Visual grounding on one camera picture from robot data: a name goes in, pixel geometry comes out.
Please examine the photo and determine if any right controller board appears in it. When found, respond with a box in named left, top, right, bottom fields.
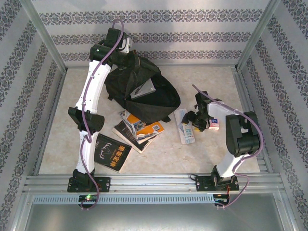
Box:
left=214, top=192, right=231, bottom=206

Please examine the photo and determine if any white and blue ruler pack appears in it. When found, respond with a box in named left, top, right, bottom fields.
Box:
left=173, top=108, right=197, bottom=145

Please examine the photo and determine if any black fabric backpack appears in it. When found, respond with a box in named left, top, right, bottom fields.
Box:
left=103, top=49, right=181, bottom=126

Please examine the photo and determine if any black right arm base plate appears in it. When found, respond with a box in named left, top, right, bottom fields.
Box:
left=190, top=175, right=240, bottom=193

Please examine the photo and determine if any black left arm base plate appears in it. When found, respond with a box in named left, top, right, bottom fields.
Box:
left=67, top=177, right=111, bottom=193

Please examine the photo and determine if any left controller board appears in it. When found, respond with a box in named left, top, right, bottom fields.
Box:
left=78, top=194, right=99, bottom=203

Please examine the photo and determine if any black book with gold print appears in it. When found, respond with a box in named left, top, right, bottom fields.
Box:
left=93, top=133, right=132, bottom=173

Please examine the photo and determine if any grey metal front panel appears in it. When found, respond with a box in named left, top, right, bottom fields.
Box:
left=23, top=203, right=293, bottom=231

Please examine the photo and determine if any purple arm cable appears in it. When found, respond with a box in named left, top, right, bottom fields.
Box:
left=192, top=84, right=264, bottom=210
left=79, top=19, right=125, bottom=212

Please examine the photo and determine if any orange book with torn cover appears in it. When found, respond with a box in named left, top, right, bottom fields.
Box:
left=119, top=110, right=165, bottom=145

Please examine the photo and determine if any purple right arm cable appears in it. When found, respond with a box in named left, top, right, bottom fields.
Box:
left=192, top=84, right=264, bottom=210

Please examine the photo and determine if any grey slotted cable duct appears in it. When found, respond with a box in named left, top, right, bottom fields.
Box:
left=32, top=193, right=215, bottom=205

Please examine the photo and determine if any controller board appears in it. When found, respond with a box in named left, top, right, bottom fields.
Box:
left=78, top=194, right=99, bottom=203
left=214, top=192, right=231, bottom=206

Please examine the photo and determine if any aluminium side rail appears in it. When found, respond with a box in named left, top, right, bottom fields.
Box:
left=231, top=67, right=275, bottom=173
left=32, top=71, right=67, bottom=176

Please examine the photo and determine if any dark paperback book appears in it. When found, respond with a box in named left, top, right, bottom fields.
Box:
left=112, top=120, right=157, bottom=154

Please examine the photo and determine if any aluminium rear rail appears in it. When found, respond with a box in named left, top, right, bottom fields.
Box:
left=64, top=63, right=239, bottom=69

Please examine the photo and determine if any aluminium frame post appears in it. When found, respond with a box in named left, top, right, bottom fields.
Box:
left=234, top=0, right=281, bottom=72
left=19, top=0, right=67, bottom=74

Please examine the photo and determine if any small red and white tissue pack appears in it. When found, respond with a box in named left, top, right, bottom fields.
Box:
left=208, top=117, right=220, bottom=130

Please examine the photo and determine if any aluminium mounting rail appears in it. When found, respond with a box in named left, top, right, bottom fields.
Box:
left=23, top=174, right=283, bottom=193

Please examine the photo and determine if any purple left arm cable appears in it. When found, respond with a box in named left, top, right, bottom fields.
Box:
left=79, top=19, right=125, bottom=212

